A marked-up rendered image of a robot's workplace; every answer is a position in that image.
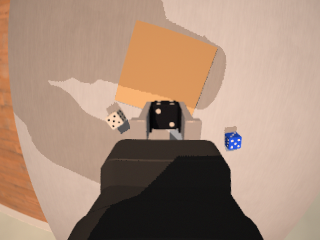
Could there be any blue die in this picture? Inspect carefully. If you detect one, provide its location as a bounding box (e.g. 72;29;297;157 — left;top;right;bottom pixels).
224;132;242;150

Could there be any white die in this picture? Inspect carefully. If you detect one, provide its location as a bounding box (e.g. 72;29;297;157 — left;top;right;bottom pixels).
105;109;127;130

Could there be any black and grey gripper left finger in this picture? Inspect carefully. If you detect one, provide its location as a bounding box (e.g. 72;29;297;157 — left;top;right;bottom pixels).
130;101;153;140

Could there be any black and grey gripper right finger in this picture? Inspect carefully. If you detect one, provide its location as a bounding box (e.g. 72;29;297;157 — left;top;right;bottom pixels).
177;102;202;140

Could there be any orange flat mat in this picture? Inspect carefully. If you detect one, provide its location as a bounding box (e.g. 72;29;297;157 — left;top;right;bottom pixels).
115;20;217;115

